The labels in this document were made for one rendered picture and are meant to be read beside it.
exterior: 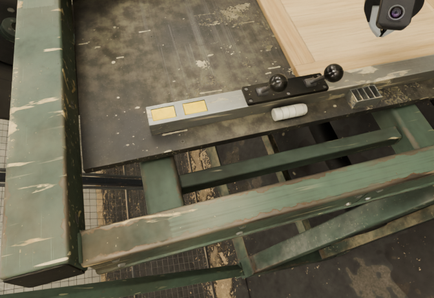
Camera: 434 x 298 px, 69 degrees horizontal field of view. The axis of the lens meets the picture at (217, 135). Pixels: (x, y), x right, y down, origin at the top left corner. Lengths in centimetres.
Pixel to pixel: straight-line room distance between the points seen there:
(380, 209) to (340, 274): 109
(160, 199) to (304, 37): 58
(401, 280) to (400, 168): 148
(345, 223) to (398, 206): 21
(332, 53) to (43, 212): 76
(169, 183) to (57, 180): 23
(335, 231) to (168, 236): 92
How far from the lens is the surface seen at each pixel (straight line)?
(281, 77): 62
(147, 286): 125
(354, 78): 85
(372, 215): 132
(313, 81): 75
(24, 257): 58
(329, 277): 238
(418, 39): 108
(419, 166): 76
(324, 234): 141
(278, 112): 73
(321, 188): 65
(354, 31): 101
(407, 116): 95
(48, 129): 66
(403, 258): 215
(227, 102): 72
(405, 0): 58
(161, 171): 71
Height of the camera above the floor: 199
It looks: 40 degrees down
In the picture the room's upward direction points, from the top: 80 degrees counter-clockwise
